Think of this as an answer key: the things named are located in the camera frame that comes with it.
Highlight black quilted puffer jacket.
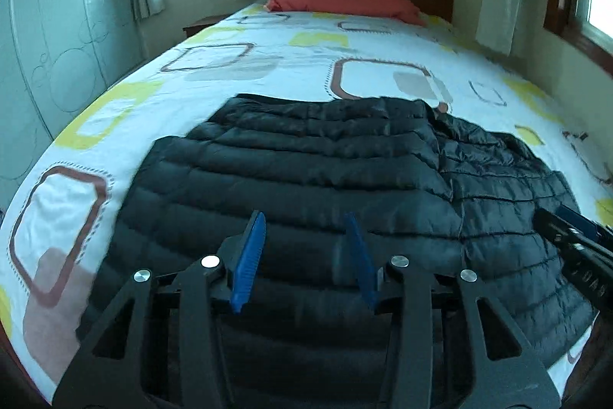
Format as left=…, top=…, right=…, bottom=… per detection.
left=75, top=94, right=599, bottom=409

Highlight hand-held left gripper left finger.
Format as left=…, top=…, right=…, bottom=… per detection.
left=52, top=210, right=267, bottom=409

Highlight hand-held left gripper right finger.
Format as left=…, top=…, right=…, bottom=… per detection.
left=344, top=212, right=561, bottom=409

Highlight pink pillow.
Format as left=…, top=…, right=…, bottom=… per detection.
left=265, top=0, right=427, bottom=27

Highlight bed with patterned sheet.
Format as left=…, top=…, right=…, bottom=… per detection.
left=0, top=2, right=613, bottom=405

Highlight wooden nightstand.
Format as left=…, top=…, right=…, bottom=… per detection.
left=182, top=13, right=235, bottom=38

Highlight frosted glass sliding wardrobe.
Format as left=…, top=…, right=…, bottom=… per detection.
left=0, top=0, right=144, bottom=218

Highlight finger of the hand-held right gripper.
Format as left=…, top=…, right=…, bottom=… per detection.
left=534, top=209, right=582, bottom=247
left=558, top=205, right=599, bottom=240

